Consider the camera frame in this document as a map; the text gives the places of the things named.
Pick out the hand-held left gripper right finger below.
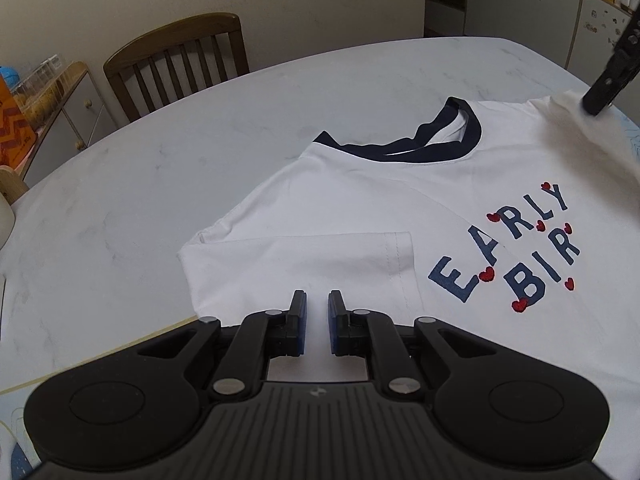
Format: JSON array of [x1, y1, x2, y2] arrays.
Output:
[[326, 289, 506, 403]]

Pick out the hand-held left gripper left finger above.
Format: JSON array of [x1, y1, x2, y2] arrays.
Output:
[[132, 289, 309, 403]]

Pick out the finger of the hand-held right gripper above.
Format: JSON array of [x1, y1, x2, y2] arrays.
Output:
[[580, 15, 640, 117]]

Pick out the white t-shirt navy collar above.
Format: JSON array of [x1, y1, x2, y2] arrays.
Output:
[[177, 87, 640, 397]]

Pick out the white tall cabinets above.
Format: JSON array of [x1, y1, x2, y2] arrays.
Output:
[[465, 0, 640, 77]]

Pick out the wooden slat-back chair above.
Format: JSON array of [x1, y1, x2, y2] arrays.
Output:
[[103, 12, 250, 124]]

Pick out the grey sideboard cabinet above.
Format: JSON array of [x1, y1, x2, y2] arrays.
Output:
[[22, 61, 119, 188]]

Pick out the light wooden chair back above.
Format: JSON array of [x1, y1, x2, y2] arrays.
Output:
[[0, 164, 32, 207]]

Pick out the orange patterned box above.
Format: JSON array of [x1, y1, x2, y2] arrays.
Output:
[[0, 77, 37, 167]]

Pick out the clear plastic containers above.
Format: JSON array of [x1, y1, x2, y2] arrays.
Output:
[[9, 54, 70, 127]]

